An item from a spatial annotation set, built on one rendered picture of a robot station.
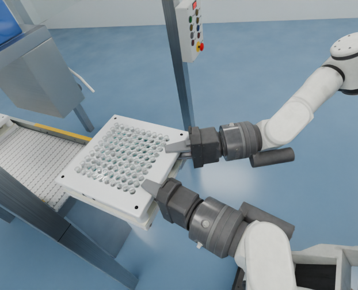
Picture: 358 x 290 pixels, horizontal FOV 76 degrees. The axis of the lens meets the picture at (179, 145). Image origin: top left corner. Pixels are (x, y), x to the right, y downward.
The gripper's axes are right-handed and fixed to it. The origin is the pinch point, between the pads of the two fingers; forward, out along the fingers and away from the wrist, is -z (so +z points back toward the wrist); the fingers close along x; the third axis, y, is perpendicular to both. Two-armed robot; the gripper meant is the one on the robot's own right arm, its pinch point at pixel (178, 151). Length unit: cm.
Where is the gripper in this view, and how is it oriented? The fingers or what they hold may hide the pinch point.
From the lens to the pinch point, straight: 56.0
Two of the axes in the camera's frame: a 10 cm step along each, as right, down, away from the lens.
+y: -1.1, -7.4, 6.6
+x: 1.3, 6.5, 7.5
